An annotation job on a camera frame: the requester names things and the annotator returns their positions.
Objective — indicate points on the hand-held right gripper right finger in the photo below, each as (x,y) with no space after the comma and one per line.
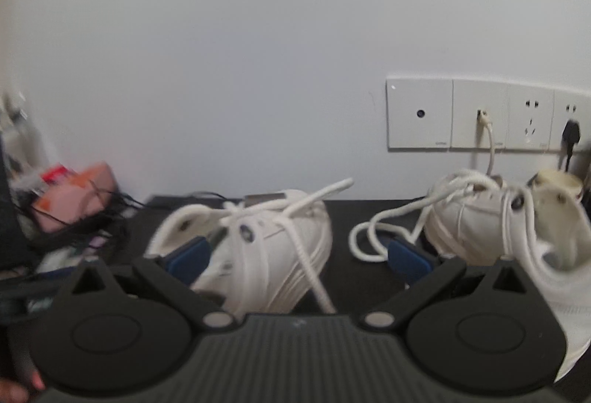
(408,262)

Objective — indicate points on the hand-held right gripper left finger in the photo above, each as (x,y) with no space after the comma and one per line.
(187,259)

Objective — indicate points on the white shoelace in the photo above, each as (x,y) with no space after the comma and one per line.
(461,178)
(323,193)

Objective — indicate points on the person's left hand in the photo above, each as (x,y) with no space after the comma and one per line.
(37,381)

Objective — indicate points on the black laptop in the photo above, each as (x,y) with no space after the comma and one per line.
(9,223)

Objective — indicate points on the pink cardboard box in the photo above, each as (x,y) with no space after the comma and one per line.
(74,200)

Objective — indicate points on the red packet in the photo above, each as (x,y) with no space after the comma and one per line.
(55,174)

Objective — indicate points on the cream bowl stack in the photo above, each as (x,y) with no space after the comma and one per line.
(554,181)

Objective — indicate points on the white power socket plate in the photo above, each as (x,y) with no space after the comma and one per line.
(558,107)
(531,130)

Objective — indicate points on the black power plug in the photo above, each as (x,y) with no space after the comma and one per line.
(571,133)

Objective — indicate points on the clear plastic bottle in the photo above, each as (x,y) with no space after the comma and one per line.
(18,130)

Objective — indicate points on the white blank wall plate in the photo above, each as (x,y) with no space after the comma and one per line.
(415,130)

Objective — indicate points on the white data jack wall plate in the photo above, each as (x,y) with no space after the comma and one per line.
(466,126)

